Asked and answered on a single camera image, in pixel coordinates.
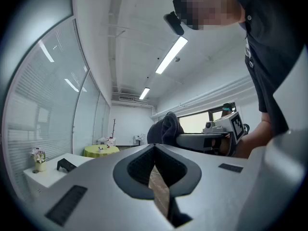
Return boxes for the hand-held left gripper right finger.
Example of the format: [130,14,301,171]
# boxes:
[154,143,260,231]

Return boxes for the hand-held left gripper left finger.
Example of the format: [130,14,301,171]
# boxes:
[25,143,175,231]

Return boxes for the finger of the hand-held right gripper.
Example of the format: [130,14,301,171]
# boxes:
[177,132,230,152]

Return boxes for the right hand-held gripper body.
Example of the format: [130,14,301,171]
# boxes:
[201,111,251,157]

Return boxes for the dark blue cloth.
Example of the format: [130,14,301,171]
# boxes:
[147,111,185,145]

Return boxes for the black box device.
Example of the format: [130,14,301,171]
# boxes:
[56,158,77,173]

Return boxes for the person's right forearm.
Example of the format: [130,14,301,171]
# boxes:
[237,112,273,159]

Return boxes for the yellow-green round table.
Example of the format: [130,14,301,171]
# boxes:
[83,144,120,159]

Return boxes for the person's right hand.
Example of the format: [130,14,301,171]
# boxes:
[218,138,230,156]

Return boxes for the white side table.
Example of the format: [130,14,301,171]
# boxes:
[23,153,95,202]

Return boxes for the white low cabinet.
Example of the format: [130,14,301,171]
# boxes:
[96,137,117,146]

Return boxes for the long ceiling light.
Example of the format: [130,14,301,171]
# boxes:
[155,36,189,75]
[139,87,151,101]

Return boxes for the pink flowers in pot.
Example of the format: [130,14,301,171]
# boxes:
[30,147,48,173]

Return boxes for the white venetian blinds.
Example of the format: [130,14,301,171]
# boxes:
[7,20,90,202]

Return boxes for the person's black shirt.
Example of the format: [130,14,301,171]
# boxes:
[230,0,308,137]

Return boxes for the person's head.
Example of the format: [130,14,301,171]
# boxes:
[172,0,243,31]

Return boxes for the white wall pipe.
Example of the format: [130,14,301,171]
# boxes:
[151,76,254,119]

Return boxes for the black head-worn camera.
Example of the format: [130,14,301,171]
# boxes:
[164,11,185,37]

